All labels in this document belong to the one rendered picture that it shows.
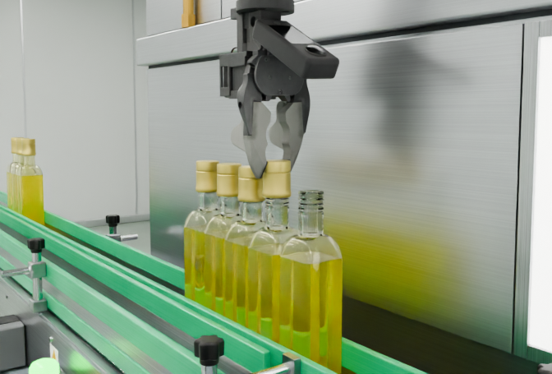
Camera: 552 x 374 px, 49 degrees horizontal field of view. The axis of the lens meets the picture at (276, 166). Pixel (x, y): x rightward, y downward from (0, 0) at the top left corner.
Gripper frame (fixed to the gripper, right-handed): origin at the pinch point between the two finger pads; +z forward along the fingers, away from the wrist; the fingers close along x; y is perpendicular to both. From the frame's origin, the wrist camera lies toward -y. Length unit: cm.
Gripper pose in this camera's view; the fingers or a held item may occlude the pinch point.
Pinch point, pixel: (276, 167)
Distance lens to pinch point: 74.5
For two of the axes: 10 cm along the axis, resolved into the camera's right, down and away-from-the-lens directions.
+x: -8.0, 0.5, -6.0
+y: -6.0, -0.7, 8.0
